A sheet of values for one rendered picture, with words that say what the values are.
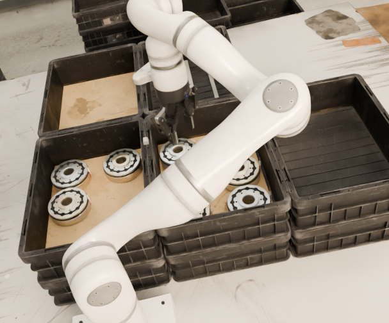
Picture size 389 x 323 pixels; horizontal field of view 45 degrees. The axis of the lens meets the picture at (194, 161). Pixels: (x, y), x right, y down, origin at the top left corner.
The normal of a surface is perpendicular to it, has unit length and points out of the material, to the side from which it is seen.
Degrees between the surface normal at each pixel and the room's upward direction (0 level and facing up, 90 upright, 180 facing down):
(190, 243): 90
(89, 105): 0
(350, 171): 0
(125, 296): 94
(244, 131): 41
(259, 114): 37
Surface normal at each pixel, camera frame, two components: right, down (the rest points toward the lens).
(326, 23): -0.12, -0.71
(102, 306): 0.39, 0.68
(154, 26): -0.49, 0.69
